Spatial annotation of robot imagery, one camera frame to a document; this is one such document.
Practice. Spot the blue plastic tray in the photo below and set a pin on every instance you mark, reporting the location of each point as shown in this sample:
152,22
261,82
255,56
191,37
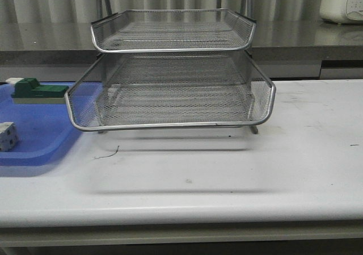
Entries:
44,130

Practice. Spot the white grey terminal block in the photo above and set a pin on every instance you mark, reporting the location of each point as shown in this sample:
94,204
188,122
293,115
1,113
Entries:
8,136

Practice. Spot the grey back counter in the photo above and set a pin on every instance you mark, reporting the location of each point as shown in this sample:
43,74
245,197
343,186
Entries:
284,50

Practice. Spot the green switch module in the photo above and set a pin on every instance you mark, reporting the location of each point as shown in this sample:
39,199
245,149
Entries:
31,91

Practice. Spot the white blender appliance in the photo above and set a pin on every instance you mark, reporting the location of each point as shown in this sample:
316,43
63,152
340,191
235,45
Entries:
341,11

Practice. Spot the silver rack frame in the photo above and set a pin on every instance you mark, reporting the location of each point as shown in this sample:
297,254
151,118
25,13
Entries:
103,2

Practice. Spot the thin wire scrap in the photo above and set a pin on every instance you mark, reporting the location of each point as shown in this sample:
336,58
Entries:
110,155

